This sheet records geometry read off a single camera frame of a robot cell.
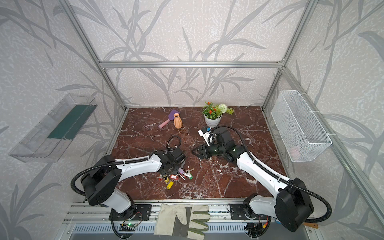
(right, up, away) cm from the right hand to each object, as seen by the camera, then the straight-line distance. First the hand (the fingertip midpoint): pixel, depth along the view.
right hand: (196, 145), depth 77 cm
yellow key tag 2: (-17, -21, +8) cm, 28 cm away
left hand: (-12, -14, +12) cm, 22 cm away
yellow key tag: (-15, -23, +6) cm, 28 cm away
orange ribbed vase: (-14, +12, +25) cm, 31 cm away
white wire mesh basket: (+45, +7, -15) cm, 48 cm away
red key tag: (-13, -19, +8) cm, 24 cm away
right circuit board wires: (+30, -40, -5) cm, 51 cm away
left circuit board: (-33, -39, -5) cm, 51 cm away
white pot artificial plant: (+10, +18, +21) cm, 30 cm away
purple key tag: (-9, -16, +9) cm, 21 cm away
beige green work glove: (-9, -35, -6) cm, 37 cm away
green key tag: (-3, -20, +8) cm, 21 cm away
